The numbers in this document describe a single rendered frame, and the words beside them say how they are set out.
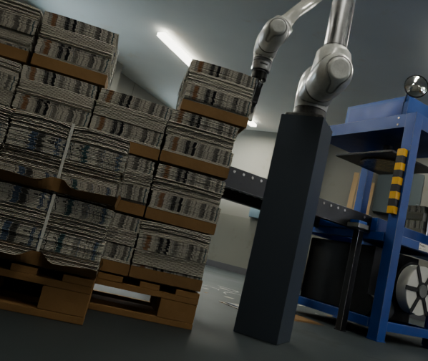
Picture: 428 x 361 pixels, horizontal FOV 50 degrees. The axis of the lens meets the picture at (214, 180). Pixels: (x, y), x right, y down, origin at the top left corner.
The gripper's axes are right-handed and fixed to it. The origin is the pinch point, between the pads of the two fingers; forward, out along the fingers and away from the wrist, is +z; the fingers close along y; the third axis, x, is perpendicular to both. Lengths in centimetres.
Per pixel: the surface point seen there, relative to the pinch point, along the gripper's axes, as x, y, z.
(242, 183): 18, -55, 24
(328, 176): 316, -604, -122
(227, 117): -13.0, 18.1, 10.2
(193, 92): -29.3, 18.0, 4.2
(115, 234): -45, 19, 67
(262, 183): 31, -59, 20
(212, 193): -11.5, 17.5, 42.2
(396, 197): 126, -73, 2
